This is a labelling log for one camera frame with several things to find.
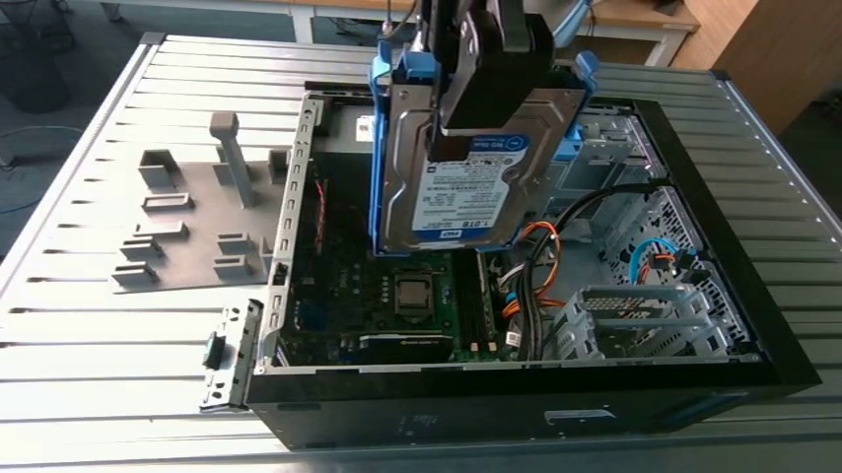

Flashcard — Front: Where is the silver CPU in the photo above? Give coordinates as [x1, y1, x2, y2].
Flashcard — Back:
[393, 278, 434, 316]

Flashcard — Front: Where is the blue data wire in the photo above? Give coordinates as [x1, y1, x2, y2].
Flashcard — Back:
[625, 236, 699, 288]

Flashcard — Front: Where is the silver optical drive cage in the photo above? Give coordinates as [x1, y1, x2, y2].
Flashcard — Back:
[544, 105, 665, 218]

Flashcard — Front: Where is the silver disk bay cage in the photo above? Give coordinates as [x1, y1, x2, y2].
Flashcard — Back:
[551, 283, 732, 361]

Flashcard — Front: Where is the black office chair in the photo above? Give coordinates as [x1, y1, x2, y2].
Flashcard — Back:
[0, 0, 74, 115]

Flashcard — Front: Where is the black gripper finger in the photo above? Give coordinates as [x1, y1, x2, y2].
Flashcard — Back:
[425, 0, 557, 162]
[420, 0, 461, 119]

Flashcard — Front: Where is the orange power wire bundle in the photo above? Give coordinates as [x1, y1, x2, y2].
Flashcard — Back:
[503, 220, 568, 322]

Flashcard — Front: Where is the green motherboard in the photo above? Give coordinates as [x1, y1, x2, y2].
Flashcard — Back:
[281, 231, 515, 366]

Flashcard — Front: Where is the blue plastic drive latch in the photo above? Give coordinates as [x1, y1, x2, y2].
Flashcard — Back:
[551, 122, 587, 163]

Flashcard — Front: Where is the black PC case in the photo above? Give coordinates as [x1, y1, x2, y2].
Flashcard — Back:
[245, 81, 823, 452]

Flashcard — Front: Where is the silver hinged case bracket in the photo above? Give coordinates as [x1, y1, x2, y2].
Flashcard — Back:
[200, 298, 264, 413]

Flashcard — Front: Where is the disk power wire black plug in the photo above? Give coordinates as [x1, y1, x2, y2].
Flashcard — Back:
[643, 250, 712, 287]

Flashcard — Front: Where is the hard disk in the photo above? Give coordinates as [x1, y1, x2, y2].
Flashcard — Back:
[365, 41, 601, 261]

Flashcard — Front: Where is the thin red wire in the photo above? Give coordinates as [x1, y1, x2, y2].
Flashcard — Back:
[312, 174, 330, 247]

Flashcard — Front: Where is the grey parts rack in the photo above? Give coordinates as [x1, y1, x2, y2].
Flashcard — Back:
[110, 111, 294, 296]

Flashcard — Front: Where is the black graphics card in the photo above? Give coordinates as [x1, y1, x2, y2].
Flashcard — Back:
[357, 332, 454, 364]

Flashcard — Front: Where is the wooden cabinet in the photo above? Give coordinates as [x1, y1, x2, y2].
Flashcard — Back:
[669, 0, 842, 137]

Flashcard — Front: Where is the black cable bundle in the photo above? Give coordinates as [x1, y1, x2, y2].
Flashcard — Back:
[512, 181, 665, 364]

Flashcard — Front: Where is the white frame desk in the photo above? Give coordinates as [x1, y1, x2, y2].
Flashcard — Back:
[288, 0, 700, 68]

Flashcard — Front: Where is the grey power supply unit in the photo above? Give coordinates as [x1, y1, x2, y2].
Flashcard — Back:
[314, 105, 377, 233]

